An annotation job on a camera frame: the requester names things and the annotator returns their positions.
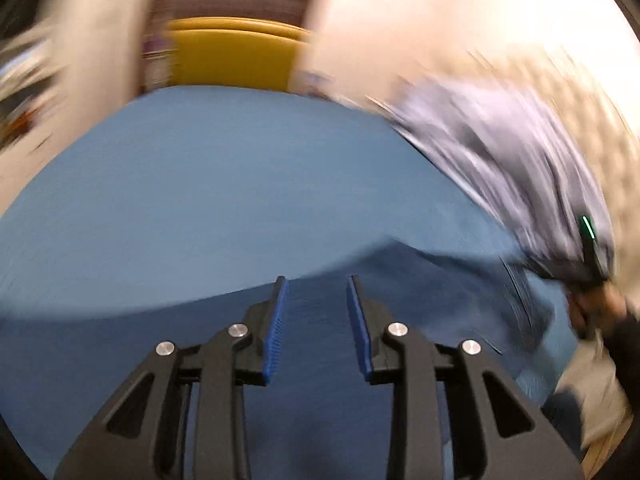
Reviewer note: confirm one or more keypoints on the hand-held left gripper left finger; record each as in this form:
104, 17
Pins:
276, 332

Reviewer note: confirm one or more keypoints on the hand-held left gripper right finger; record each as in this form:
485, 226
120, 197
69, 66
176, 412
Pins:
359, 332

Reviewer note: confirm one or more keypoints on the dark blue pants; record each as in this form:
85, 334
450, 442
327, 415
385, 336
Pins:
450, 300

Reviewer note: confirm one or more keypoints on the person's right forearm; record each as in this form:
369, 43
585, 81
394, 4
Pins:
625, 345

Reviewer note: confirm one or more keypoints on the person's right hand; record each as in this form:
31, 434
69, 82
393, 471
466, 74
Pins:
592, 310

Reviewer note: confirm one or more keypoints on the grey patterned blanket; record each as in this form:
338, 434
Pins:
500, 140

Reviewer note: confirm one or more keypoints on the person's beige trousers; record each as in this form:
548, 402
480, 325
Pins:
595, 405

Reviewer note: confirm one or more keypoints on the blue bed sheet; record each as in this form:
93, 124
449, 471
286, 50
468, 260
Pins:
210, 185

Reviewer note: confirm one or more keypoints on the beige padded headboard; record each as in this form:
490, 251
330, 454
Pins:
560, 90

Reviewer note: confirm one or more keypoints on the yellow chair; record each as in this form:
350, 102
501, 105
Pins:
235, 55

